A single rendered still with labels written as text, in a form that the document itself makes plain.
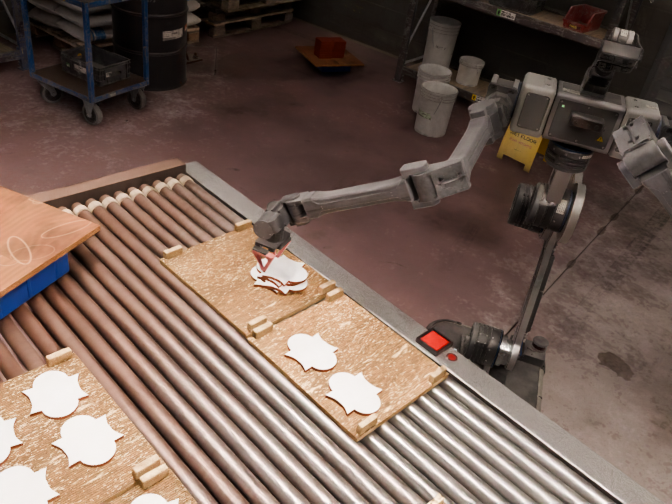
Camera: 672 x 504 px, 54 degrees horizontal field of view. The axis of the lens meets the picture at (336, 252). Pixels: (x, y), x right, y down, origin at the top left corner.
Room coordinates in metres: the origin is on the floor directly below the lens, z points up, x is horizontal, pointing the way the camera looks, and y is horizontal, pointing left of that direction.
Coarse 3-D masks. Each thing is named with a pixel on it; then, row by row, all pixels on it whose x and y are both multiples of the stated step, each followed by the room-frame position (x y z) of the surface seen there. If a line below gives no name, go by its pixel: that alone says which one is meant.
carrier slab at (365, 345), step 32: (288, 320) 1.37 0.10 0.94; (320, 320) 1.39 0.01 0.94; (352, 320) 1.42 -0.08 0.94; (352, 352) 1.29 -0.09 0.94; (384, 352) 1.31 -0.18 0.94; (416, 352) 1.33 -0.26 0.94; (320, 384) 1.15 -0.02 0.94; (384, 384) 1.19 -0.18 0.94; (416, 384) 1.21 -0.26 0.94; (352, 416) 1.07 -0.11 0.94; (384, 416) 1.09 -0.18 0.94
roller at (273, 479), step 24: (72, 264) 1.46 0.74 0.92; (96, 288) 1.38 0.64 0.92; (120, 312) 1.30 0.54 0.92; (144, 336) 1.23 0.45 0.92; (168, 360) 1.16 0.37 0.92; (192, 384) 1.09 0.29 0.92; (216, 408) 1.04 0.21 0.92; (216, 432) 0.99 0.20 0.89; (240, 432) 0.98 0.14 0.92; (240, 456) 0.93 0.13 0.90; (264, 456) 0.93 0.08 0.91; (264, 480) 0.88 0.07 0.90
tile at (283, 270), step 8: (264, 264) 1.55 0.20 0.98; (272, 264) 1.55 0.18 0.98; (280, 264) 1.56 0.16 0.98; (288, 264) 1.57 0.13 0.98; (296, 264) 1.57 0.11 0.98; (304, 264) 1.59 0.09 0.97; (264, 272) 1.52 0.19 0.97; (272, 272) 1.51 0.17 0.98; (280, 272) 1.52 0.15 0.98; (288, 272) 1.53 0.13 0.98; (296, 272) 1.53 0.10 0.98; (304, 272) 1.54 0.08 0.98; (280, 280) 1.48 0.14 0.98; (288, 280) 1.49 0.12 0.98; (296, 280) 1.50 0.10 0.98; (304, 280) 1.51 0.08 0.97
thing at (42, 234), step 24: (0, 192) 1.58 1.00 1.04; (0, 216) 1.47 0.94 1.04; (24, 216) 1.49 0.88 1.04; (48, 216) 1.51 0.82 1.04; (72, 216) 1.53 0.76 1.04; (0, 240) 1.36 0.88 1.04; (24, 240) 1.38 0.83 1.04; (48, 240) 1.40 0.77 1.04; (72, 240) 1.42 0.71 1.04; (0, 264) 1.27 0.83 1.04; (24, 264) 1.28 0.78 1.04; (48, 264) 1.32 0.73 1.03; (0, 288) 1.18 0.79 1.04
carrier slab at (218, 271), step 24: (216, 240) 1.68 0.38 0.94; (240, 240) 1.71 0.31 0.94; (168, 264) 1.52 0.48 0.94; (192, 264) 1.54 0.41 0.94; (216, 264) 1.56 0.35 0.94; (240, 264) 1.58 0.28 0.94; (192, 288) 1.43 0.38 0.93; (216, 288) 1.45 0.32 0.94; (240, 288) 1.47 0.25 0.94; (264, 288) 1.49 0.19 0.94; (312, 288) 1.53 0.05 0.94; (336, 288) 1.55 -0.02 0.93; (216, 312) 1.36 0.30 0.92; (240, 312) 1.37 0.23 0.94; (264, 312) 1.38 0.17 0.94; (288, 312) 1.40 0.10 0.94
